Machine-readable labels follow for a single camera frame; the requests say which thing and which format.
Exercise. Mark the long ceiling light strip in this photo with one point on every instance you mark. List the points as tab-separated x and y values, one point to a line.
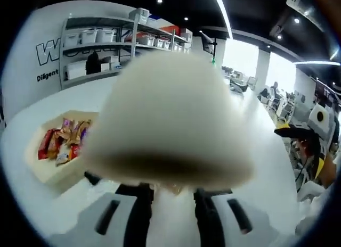
223	12

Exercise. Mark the cream food container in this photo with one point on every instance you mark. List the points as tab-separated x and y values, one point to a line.
66	172

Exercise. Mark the large white box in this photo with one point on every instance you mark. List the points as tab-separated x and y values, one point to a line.
76	71

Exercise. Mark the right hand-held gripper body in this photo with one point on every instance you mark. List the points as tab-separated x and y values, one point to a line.
329	124

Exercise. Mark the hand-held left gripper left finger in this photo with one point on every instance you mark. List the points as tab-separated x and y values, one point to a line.
88	220

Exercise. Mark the small red food packet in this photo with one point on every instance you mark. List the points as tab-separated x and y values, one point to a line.
75	151

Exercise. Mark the rows of white storage boxes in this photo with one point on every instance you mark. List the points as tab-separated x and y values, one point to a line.
89	36

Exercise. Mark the purple food packet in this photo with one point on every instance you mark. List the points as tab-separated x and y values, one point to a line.
84	130

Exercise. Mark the black bag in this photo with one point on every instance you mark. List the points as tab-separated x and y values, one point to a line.
93	63

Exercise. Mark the cream food tongs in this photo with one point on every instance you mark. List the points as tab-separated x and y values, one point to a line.
173	111

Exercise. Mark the black monitor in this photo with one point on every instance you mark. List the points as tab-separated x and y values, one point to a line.
207	43

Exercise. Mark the ceiling spotlights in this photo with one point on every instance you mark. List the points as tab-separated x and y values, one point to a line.
159	0

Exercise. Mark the long red food packet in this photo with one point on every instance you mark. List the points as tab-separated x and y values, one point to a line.
45	146

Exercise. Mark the row of office chairs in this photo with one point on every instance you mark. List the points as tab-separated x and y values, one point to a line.
289	108

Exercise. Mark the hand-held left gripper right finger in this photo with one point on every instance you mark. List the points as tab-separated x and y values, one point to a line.
213	220

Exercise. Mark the grey metal shelf rack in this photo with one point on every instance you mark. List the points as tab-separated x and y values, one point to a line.
80	47

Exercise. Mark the green bottle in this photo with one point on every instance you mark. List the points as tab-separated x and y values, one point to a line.
213	61

